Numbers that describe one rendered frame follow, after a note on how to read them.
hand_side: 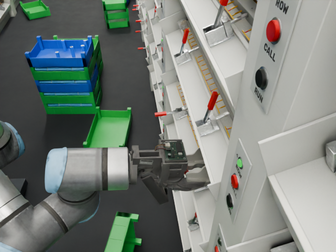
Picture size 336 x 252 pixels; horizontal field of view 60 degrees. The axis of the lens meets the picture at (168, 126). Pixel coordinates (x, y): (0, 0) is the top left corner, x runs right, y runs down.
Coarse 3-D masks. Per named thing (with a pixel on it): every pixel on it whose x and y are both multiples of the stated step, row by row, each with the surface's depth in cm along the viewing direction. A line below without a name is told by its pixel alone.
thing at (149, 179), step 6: (144, 180) 63; (150, 180) 63; (150, 186) 65; (156, 186) 65; (162, 186) 69; (150, 192) 66; (156, 192) 66; (162, 192) 67; (156, 198) 68; (162, 198) 68
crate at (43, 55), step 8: (40, 40) 161; (48, 40) 162; (56, 40) 162; (64, 40) 162; (72, 40) 163; (80, 40) 163; (88, 40) 161; (32, 48) 155; (40, 48) 164; (48, 48) 166; (56, 48) 166; (80, 48) 166; (88, 48) 155; (32, 56) 154; (40, 56) 159; (48, 56) 159; (64, 56) 159; (80, 56) 159; (88, 56) 155; (32, 64) 150; (40, 64) 151; (48, 64) 151; (56, 64) 151; (64, 64) 151; (72, 64) 151; (80, 64) 151
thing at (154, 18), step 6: (150, 0) 151; (150, 6) 153; (150, 12) 151; (156, 12) 148; (150, 18) 146; (156, 18) 139; (156, 24) 139; (156, 30) 135; (156, 36) 131; (156, 42) 127; (156, 48) 124
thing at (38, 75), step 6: (90, 66) 159; (36, 72) 154; (42, 72) 154; (48, 72) 154; (54, 72) 154; (60, 72) 154; (66, 72) 154; (72, 72) 154; (78, 72) 154; (84, 72) 154; (90, 72) 159; (36, 78) 156; (42, 78) 156; (48, 78) 156; (54, 78) 156; (60, 78) 156; (66, 78) 156; (72, 78) 156; (78, 78) 157; (84, 78) 157
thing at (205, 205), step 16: (176, 80) 103; (176, 96) 97; (176, 128) 87; (192, 128) 85; (192, 144) 81; (192, 192) 70; (208, 192) 69; (208, 208) 66; (208, 224) 64; (208, 240) 56
